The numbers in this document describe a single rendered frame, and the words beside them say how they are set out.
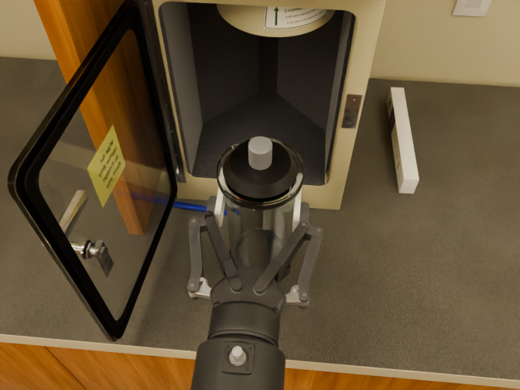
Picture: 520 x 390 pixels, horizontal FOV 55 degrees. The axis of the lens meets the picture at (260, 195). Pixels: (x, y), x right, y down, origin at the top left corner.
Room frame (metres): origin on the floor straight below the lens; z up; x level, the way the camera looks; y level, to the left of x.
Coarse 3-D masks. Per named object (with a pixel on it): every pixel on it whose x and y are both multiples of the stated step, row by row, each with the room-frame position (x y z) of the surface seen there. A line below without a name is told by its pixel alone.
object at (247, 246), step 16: (240, 144) 0.43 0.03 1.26; (288, 192) 0.35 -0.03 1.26; (240, 208) 0.35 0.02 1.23; (272, 208) 0.34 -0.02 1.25; (288, 208) 0.36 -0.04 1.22; (240, 224) 0.35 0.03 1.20; (256, 224) 0.35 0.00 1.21; (272, 224) 0.35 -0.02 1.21; (288, 224) 0.36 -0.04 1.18; (240, 240) 0.35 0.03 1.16; (256, 240) 0.34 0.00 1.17; (272, 240) 0.35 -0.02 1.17; (240, 256) 0.35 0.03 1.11; (256, 256) 0.34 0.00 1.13; (272, 256) 0.35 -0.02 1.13
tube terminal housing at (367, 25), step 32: (160, 0) 0.58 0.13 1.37; (192, 0) 0.58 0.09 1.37; (224, 0) 0.57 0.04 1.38; (256, 0) 0.57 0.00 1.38; (288, 0) 0.57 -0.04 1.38; (320, 0) 0.56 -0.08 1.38; (352, 0) 0.56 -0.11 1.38; (384, 0) 0.56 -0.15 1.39; (160, 32) 0.58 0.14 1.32; (352, 64) 0.56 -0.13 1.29; (352, 128) 0.56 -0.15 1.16; (192, 192) 0.58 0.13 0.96; (320, 192) 0.56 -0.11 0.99
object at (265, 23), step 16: (224, 16) 0.62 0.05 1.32; (240, 16) 0.61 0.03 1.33; (256, 16) 0.60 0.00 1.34; (272, 16) 0.59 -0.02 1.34; (288, 16) 0.59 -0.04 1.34; (304, 16) 0.60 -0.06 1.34; (320, 16) 0.61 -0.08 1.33; (256, 32) 0.59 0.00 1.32; (272, 32) 0.58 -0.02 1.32; (288, 32) 0.58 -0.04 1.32; (304, 32) 0.59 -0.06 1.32
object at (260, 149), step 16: (256, 144) 0.39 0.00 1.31; (272, 144) 0.42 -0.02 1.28; (224, 160) 0.40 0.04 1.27; (240, 160) 0.39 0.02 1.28; (256, 160) 0.38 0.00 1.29; (272, 160) 0.39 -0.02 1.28; (288, 160) 0.39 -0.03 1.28; (224, 176) 0.38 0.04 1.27; (240, 176) 0.37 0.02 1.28; (256, 176) 0.37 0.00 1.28; (272, 176) 0.37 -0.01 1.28; (288, 176) 0.37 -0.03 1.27; (240, 192) 0.35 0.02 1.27; (256, 192) 0.35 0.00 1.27; (272, 192) 0.35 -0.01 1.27
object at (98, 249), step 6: (90, 246) 0.31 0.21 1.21; (96, 246) 0.31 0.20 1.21; (102, 246) 0.32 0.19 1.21; (90, 252) 0.31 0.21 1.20; (96, 252) 0.30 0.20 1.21; (102, 252) 0.31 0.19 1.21; (102, 258) 0.30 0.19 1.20; (108, 258) 0.32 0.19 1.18; (102, 264) 0.30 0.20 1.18; (108, 264) 0.31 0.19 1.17; (108, 270) 0.31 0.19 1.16
